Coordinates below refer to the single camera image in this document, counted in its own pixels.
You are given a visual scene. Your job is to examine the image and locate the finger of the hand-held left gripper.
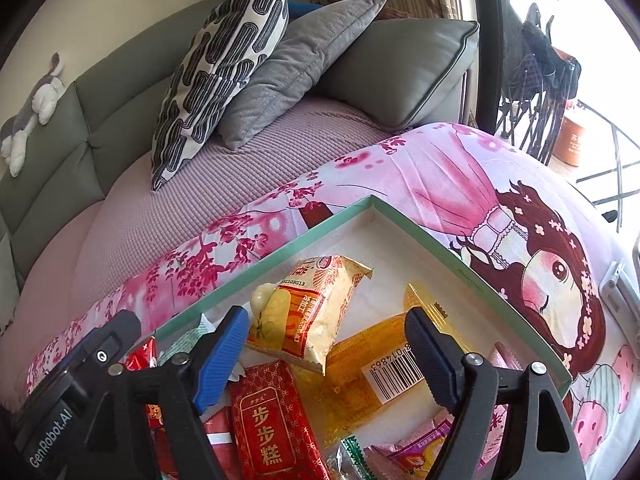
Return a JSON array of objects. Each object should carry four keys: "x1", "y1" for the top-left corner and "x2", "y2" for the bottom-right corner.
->
[{"x1": 75, "y1": 310, "x2": 142, "y2": 378}]

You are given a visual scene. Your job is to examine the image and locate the square red snack packet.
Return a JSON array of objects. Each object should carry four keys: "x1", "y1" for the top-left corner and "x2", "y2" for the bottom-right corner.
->
[{"x1": 150, "y1": 405, "x2": 241, "y2": 480}]

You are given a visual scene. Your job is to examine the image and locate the mint green barcode packet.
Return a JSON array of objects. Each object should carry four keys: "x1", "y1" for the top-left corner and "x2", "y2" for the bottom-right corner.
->
[{"x1": 152, "y1": 312, "x2": 221, "y2": 366}]

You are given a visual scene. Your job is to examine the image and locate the yellow and red cake packet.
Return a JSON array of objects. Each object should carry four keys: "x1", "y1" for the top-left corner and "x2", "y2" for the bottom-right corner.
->
[{"x1": 246, "y1": 255, "x2": 373, "y2": 377}]

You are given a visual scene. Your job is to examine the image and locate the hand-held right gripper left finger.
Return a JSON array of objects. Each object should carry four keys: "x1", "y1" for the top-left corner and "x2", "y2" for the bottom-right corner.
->
[{"x1": 87, "y1": 305, "x2": 251, "y2": 480}]

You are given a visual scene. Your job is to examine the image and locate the dark door frame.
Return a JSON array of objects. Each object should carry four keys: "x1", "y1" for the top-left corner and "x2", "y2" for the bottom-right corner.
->
[{"x1": 470, "y1": 0, "x2": 506, "y2": 133}]

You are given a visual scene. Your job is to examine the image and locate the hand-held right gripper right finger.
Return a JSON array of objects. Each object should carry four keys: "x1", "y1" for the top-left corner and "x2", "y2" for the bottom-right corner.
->
[{"x1": 404, "y1": 306, "x2": 587, "y2": 480}]

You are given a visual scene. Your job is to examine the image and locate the black metal railing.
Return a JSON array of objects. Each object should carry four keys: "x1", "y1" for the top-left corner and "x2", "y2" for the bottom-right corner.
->
[{"x1": 575, "y1": 100, "x2": 640, "y2": 233}]

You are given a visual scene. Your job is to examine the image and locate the black and white patterned pillow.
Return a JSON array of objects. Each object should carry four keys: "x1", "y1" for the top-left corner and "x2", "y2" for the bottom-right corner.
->
[{"x1": 150, "y1": 0, "x2": 290, "y2": 192}]

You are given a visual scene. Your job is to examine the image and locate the teal cardboard box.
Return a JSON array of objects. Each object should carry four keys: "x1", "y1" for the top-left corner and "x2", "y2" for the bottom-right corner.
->
[{"x1": 120, "y1": 195, "x2": 573, "y2": 480}]

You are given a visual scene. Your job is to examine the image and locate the orange translucent snack packet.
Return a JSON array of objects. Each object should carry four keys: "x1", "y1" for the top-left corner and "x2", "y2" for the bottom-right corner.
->
[{"x1": 295, "y1": 282, "x2": 481, "y2": 451}]

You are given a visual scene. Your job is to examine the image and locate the grey and white plush toy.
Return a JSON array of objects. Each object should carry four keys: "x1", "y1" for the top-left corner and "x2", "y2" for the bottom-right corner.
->
[{"x1": 0, "y1": 52, "x2": 67, "y2": 177}]

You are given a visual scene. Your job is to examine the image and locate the blue cloth item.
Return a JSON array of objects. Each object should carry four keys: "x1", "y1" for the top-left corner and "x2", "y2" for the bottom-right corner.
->
[{"x1": 287, "y1": 0, "x2": 323, "y2": 20}]

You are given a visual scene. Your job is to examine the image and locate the white plastic clip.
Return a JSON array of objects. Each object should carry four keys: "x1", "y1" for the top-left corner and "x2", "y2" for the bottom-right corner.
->
[{"x1": 597, "y1": 260, "x2": 640, "y2": 318}]

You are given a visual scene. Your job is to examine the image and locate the printed blanket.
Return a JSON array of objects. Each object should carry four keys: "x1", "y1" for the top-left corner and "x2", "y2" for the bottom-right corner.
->
[{"x1": 25, "y1": 120, "x2": 640, "y2": 480}]

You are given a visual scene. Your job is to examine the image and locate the pink snack packet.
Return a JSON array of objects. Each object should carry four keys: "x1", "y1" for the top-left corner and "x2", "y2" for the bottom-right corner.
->
[{"x1": 370, "y1": 342, "x2": 523, "y2": 480}]

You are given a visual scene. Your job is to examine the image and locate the black folding rack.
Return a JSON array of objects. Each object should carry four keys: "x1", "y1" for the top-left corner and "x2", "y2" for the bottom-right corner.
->
[{"x1": 495, "y1": 2, "x2": 583, "y2": 163}]

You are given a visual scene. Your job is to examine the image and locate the grey velvet pillow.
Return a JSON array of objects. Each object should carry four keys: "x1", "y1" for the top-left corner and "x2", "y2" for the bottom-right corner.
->
[{"x1": 216, "y1": 0, "x2": 388, "y2": 151}]

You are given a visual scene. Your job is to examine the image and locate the white heart-shaped snack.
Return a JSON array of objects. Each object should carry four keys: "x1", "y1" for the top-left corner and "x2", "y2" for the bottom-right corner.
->
[{"x1": 250, "y1": 282, "x2": 278, "y2": 316}]

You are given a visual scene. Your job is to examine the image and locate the red flower print snack packet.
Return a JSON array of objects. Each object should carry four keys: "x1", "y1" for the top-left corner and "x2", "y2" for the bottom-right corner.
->
[{"x1": 125, "y1": 337, "x2": 163, "y2": 428}]

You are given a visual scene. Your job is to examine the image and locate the pink sofa cover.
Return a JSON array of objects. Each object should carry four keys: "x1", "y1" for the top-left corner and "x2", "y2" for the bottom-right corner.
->
[
  {"x1": 25, "y1": 95, "x2": 401, "y2": 311},
  {"x1": 0, "y1": 195, "x2": 116, "y2": 341}
]

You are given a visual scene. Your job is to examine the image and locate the grey sofa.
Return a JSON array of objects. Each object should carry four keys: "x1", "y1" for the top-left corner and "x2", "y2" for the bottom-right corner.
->
[{"x1": 0, "y1": 0, "x2": 481, "y2": 331}]

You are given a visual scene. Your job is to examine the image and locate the white green-edged snack packet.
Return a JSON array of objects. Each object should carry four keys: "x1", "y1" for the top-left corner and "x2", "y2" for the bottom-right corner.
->
[{"x1": 340, "y1": 435, "x2": 381, "y2": 480}]

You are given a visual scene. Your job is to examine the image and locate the long red snack packet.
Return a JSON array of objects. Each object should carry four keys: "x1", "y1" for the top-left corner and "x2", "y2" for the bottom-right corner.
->
[{"x1": 229, "y1": 360, "x2": 333, "y2": 480}]

